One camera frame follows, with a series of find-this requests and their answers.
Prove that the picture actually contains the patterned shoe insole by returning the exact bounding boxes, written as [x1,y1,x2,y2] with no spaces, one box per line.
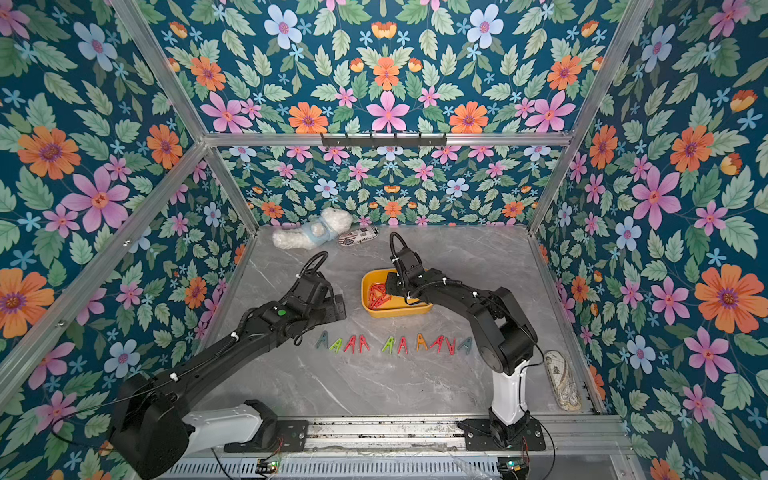
[544,350,582,412]

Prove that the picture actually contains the green clothespin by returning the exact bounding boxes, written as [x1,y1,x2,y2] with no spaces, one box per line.
[329,338,344,354]
[381,336,395,354]

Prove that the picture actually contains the aluminium front mounting rail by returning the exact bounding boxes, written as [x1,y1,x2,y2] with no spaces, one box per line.
[160,414,645,479]

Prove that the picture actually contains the black wall hook rail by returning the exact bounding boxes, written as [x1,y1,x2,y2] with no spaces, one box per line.
[320,133,448,148]

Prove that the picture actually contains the yellow plastic storage box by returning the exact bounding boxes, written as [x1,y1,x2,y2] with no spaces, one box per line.
[361,269,433,319]

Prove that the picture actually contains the teal grey clothespin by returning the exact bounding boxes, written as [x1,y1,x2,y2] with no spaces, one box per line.
[315,331,331,351]
[455,337,473,355]

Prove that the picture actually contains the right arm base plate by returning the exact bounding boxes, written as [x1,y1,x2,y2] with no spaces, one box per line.
[457,416,547,452]

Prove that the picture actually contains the white plush teddy bear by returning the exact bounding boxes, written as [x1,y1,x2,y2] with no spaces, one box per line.
[272,208,353,250]

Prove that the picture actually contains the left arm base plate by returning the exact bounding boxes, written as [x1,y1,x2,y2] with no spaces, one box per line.
[224,419,309,454]

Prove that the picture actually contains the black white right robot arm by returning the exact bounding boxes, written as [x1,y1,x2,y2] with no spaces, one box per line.
[385,246,538,427]

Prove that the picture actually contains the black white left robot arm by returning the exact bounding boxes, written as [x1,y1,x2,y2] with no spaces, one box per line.
[108,272,346,479]

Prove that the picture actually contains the newspaper print pouch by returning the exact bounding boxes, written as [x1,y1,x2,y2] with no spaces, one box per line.
[338,226,379,247]

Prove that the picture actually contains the orange clothespin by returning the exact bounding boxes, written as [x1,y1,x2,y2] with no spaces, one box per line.
[416,333,429,352]

